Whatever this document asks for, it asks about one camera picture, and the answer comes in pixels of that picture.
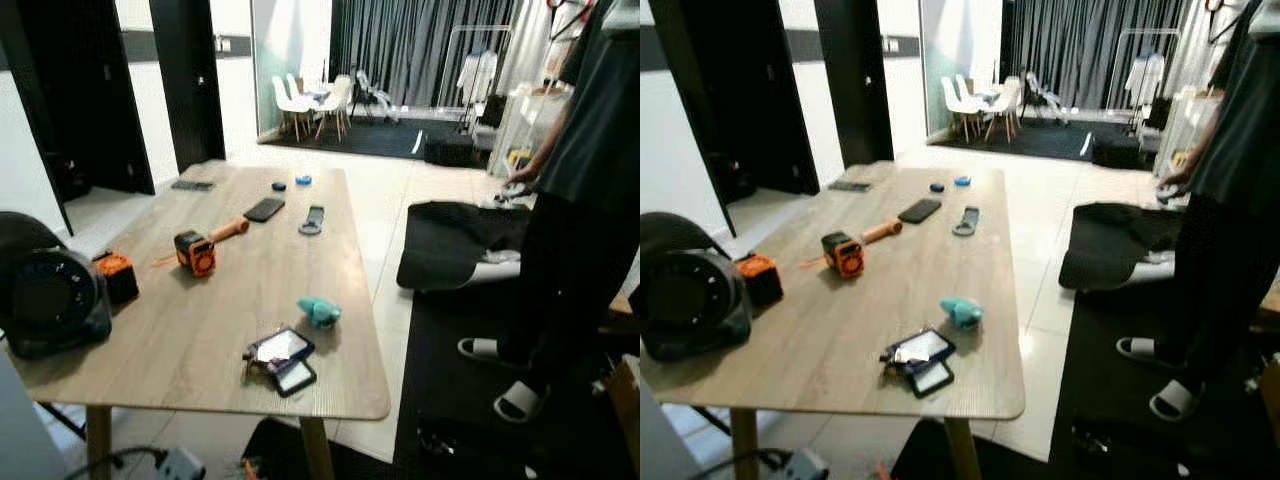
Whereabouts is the translucent white cabinet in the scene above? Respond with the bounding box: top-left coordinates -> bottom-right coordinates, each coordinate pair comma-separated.
1151,87 -> 1217,182
486,84 -> 562,182

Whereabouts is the person in dark clothes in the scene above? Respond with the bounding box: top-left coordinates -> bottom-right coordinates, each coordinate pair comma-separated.
497,0 -> 641,401
1160,0 -> 1280,401

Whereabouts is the white rounded object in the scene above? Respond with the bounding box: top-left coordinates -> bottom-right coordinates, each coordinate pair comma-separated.
1134,252 -> 1182,287
468,250 -> 524,290

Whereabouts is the black draped cloth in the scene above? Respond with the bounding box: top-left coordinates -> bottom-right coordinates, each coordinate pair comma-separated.
1057,202 -> 1187,293
396,200 -> 536,293

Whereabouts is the white hanging garment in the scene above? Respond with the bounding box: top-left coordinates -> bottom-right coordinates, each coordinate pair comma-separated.
457,51 -> 499,102
1124,54 -> 1167,103

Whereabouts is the metal clothes rack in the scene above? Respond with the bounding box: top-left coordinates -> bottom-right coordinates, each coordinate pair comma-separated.
1107,27 -> 1182,131
439,24 -> 517,133

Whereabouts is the large black carpet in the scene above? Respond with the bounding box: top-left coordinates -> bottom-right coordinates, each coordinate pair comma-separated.
264,114 -> 483,162
929,117 -> 1143,164

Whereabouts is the white folding chair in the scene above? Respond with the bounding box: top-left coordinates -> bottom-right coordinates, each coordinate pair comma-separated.
1024,71 -> 1070,127
354,69 -> 400,124

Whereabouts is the grey curtain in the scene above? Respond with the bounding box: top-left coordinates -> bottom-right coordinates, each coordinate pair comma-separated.
999,0 -> 1188,113
329,0 -> 523,113

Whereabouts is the black round device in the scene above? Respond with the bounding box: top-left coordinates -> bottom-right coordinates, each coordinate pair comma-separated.
0,211 -> 114,362
640,211 -> 754,364

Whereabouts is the black door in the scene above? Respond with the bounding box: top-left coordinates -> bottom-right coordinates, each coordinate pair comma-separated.
0,0 -> 157,233
648,0 -> 822,237

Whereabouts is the teal toy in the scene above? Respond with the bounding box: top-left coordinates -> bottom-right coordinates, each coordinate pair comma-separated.
939,297 -> 985,331
297,296 -> 343,330

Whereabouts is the brown wooden furniture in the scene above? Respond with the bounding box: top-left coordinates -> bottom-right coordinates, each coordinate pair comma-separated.
603,293 -> 641,447

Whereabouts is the orange black small box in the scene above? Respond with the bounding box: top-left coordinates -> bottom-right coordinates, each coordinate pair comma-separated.
734,252 -> 785,309
92,250 -> 140,307

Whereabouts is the large black framed tag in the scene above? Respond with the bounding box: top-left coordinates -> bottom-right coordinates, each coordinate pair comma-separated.
886,328 -> 957,371
248,326 -> 317,369

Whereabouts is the grey panel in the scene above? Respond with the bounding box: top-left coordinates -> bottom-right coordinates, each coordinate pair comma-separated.
640,385 -> 702,480
0,350 -> 67,480

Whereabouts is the small black framed tag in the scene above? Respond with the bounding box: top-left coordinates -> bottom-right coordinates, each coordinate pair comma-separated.
272,360 -> 319,399
908,361 -> 956,400

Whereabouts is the orange black tape measure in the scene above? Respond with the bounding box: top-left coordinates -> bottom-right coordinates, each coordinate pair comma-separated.
152,229 -> 218,279
799,231 -> 866,280

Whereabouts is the black pillar panel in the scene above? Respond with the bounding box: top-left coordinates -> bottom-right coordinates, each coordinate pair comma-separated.
149,0 -> 227,173
814,0 -> 895,168

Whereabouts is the small black floor mat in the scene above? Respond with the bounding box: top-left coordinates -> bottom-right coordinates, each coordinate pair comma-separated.
889,419 -> 1051,480
240,417 -> 399,480

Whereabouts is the grey power strip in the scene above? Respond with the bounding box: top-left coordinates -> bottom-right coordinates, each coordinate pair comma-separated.
155,447 -> 207,480
789,449 -> 832,480

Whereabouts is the black power cable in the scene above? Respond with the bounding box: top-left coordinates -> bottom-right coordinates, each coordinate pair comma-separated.
64,446 -> 161,480
690,449 -> 793,480

